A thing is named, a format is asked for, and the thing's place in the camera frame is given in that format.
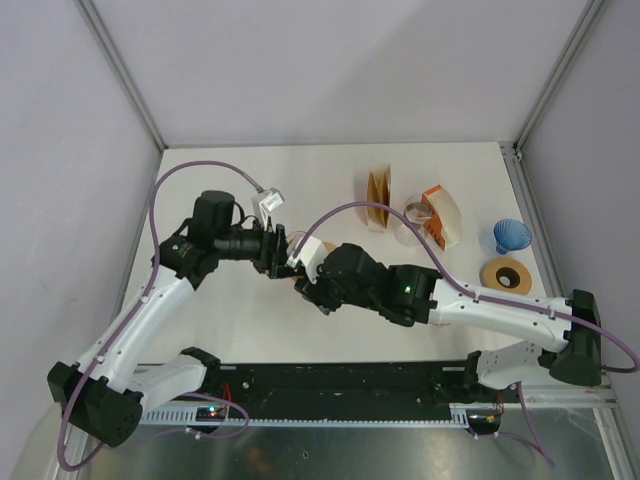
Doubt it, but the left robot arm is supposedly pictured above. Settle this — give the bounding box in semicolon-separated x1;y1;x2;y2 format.
47;189;289;447

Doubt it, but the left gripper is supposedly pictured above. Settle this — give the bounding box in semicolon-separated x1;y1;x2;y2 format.
214;215;307;279

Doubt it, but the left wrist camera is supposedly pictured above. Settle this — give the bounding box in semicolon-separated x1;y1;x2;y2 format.
251;187;284;228

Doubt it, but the brown coffee filter pack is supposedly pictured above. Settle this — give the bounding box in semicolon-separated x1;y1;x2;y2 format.
356;163;391;233

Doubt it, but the aluminium frame rail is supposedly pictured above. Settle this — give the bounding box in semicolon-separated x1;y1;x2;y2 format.
73;363;615;406

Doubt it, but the frame post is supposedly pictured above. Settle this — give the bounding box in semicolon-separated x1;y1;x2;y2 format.
512;0;610;152
74;0;167;153

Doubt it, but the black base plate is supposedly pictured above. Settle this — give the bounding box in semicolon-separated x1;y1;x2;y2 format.
199;361;519;422

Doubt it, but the left frame post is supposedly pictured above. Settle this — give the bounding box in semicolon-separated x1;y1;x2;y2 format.
74;0;167;153

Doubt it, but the clear glass dripper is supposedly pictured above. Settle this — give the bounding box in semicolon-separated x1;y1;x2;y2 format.
394;195;433;248

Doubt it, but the orange glass beaker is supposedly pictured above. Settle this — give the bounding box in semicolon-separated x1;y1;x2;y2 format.
286;230;306;250

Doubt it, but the white coffee filter pack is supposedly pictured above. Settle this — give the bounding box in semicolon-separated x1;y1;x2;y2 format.
421;184;463;251

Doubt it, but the right frame post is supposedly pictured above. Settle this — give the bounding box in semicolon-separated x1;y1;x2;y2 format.
512;0;610;152

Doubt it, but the blue glass dripper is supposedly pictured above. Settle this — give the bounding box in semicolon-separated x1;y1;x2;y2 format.
493;219;532;255

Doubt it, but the grey cable duct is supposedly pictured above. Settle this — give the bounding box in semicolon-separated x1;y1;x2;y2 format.
139;403;241;426

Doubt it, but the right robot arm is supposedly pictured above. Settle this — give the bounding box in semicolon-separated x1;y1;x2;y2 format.
287;243;601;401

